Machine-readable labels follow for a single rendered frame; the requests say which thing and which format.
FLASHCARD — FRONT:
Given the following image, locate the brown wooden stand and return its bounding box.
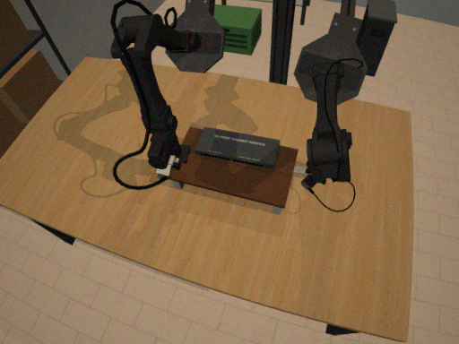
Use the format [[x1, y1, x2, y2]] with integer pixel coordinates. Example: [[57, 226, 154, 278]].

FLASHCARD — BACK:
[[170, 127, 299, 215]]

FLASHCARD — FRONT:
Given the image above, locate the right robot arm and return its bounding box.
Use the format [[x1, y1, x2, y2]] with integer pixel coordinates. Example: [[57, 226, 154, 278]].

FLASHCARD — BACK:
[[110, 14, 221, 169]]

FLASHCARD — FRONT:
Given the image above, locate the dark grey network switch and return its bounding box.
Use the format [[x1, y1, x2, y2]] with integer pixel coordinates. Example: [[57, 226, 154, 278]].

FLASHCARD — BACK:
[[195, 127, 280, 169]]

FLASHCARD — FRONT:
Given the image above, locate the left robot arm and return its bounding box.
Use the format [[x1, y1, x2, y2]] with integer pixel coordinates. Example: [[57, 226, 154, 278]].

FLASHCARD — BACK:
[[298, 52, 363, 183]]

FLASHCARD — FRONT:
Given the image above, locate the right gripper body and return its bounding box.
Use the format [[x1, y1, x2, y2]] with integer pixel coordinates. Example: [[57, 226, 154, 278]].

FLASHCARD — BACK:
[[156, 142, 191, 176]]

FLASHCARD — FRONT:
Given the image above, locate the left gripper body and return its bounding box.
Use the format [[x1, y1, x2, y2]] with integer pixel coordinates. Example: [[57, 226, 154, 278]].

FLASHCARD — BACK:
[[305, 175, 326, 188]]

